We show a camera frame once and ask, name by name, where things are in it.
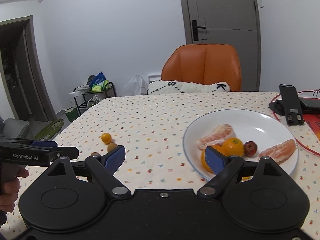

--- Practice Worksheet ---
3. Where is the brown longan fruit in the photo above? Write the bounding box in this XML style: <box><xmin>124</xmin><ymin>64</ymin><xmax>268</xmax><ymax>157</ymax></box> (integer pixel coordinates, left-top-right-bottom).
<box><xmin>107</xmin><ymin>142</ymin><xmax>118</xmax><ymax>152</ymax></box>

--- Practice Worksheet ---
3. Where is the large orange mandarin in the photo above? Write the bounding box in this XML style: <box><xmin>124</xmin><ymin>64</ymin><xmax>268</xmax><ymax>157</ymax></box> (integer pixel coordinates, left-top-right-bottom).
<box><xmin>222</xmin><ymin>138</ymin><xmax>244</xmax><ymax>157</ymax></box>

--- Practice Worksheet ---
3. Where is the peeled pomelo chunk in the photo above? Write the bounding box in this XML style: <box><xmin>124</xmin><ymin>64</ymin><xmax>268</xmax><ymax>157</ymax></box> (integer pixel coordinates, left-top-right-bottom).
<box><xmin>196</xmin><ymin>124</ymin><xmax>235</xmax><ymax>150</ymax></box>

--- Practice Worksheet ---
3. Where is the small red fruit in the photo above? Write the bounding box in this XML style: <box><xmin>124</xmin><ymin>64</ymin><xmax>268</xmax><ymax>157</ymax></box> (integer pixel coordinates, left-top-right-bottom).
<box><xmin>244</xmin><ymin>141</ymin><xmax>258</xmax><ymax>157</ymax></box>

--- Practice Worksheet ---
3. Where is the left human hand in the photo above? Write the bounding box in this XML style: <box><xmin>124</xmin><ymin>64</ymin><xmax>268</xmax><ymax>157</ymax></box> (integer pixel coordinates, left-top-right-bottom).
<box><xmin>0</xmin><ymin>167</ymin><xmax>29</xmax><ymax>212</ymax></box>

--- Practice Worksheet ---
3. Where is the small orange kumquat on table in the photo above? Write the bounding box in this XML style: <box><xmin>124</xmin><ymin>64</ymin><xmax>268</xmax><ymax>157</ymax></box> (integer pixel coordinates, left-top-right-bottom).
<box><xmin>100</xmin><ymin>133</ymin><xmax>112</xmax><ymax>145</ymax></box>

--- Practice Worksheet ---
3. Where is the floral dotted tablecloth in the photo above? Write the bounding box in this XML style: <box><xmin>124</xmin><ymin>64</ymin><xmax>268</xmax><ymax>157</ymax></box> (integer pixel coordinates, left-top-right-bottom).
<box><xmin>0</xmin><ymin>90</ymin><xmax>320</xmax><ymax>240</ymax></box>

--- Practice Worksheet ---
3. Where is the white ceramic plate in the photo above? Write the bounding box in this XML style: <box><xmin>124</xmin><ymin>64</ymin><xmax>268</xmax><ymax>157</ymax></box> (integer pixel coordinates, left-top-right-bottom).
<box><xmin>182</xmin><ymin>109</ymin><xmax>299</xmax><ymax>180</ymax></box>

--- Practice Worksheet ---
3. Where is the black metal shelf rack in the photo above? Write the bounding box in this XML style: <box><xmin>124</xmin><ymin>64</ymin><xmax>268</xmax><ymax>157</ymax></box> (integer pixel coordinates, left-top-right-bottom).
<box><xmin>70</xmin><ymin>80</ymin><xmax>117</xmax><ymax>116</ymax></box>

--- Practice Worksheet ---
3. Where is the white plastic bag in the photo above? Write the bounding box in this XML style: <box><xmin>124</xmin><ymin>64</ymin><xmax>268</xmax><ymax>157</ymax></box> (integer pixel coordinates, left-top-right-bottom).
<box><xmin>123</xmin><ymin>75</ymin><xmax>148</xmax><ymax>96</ymax></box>

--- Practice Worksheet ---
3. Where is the white fluffy cushion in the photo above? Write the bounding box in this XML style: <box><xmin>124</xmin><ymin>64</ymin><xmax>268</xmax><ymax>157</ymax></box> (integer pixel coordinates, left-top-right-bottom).
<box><xmin>147</xmin><ymin>80</ymin><xmax>231</xmax><ymax>95</ymax></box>

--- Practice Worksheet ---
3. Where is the black phone stand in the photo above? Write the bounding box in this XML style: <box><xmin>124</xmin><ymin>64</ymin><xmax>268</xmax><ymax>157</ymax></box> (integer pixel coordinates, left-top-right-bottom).
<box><xmin>279</xmin><ymin>84</ymin><xmax>304</xmax><ymax>126</ymax></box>

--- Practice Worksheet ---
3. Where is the orange leather chair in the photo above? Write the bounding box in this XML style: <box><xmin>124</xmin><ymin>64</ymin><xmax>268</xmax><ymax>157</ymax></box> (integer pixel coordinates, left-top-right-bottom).
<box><xmin>161</xmin><ymin>44</ymin><xmax>242</xmax><ymax>92</ymax></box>

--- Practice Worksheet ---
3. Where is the black power bank device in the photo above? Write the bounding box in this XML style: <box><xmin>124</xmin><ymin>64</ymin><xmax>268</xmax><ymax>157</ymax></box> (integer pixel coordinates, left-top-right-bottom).
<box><xmin>299</xmin><ymin>98</ymin><xmax>320</xmax><ymax>111</ymax></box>

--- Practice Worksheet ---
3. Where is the grey door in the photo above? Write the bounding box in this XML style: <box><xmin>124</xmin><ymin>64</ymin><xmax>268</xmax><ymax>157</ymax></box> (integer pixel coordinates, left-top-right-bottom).
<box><xmin>181</xmin><ymin>0</ymin><xmax>261</xmax><ymax>92</ymax></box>

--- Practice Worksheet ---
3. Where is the black door handle lock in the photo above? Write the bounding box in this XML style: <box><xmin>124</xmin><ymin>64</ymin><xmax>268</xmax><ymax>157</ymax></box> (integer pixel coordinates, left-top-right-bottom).
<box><xmin>191</xmin><ymin>20</ymin><xmax>206</xmax><ymax>41</ymax></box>

